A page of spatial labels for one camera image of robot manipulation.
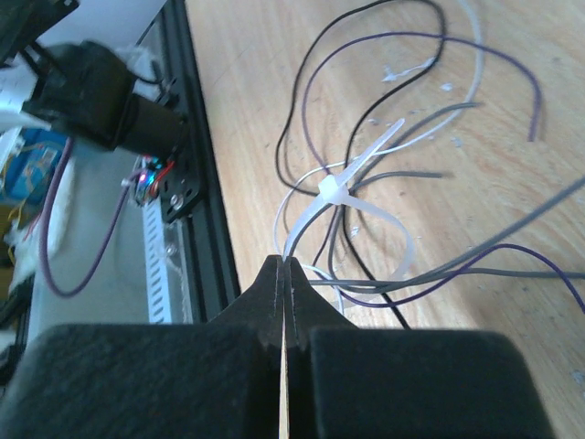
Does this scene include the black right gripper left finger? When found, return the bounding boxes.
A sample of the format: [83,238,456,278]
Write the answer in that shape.
[1,256,283,438]

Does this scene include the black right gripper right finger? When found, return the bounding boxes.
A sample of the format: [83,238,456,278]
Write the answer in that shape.
[282,258,554,438]

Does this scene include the grey wire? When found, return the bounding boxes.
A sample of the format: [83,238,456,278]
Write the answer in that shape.
[275,101,585,294]

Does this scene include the black wire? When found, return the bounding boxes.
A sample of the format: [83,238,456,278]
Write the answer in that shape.
[274,0,447,330]

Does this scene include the white zip tie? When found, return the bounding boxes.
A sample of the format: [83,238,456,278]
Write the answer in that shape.
[282,118,415,281]

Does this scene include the white wire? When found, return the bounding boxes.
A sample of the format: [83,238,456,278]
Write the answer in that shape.
[272,0,485,316]

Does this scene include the purple wire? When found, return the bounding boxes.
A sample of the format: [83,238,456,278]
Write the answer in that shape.
[302,30,585,314]

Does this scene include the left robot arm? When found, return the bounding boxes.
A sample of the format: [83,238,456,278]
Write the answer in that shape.
[1,1,189,159]

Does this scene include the light blue cable duct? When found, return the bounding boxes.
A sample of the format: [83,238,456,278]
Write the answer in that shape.
[142,200,173,325]

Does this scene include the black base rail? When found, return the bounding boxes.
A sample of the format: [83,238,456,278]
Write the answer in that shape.
[155,1,240,324]

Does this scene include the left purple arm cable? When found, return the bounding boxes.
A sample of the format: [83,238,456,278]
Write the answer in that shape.
[37,136,138,298]

